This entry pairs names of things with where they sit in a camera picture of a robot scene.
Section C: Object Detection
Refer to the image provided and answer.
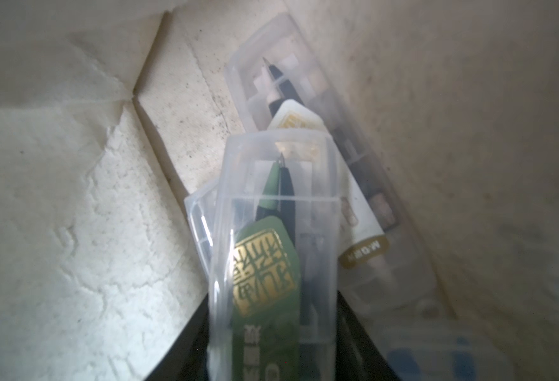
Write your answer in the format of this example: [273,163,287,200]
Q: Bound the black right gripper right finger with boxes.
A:
[336,292,398,381]

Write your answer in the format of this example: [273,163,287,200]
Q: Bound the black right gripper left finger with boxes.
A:
[146,295,210,381]

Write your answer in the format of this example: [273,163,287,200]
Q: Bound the clear compass case green label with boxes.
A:
[207,130,342,380]

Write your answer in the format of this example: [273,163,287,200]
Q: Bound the cream canvas tote bag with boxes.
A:
[0,1,559,380]

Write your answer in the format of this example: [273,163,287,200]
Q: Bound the clear compass case blue parts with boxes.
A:
[371,321,515,380]

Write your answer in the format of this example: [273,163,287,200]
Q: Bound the clear compass case white label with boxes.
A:
[224,13,440,315]

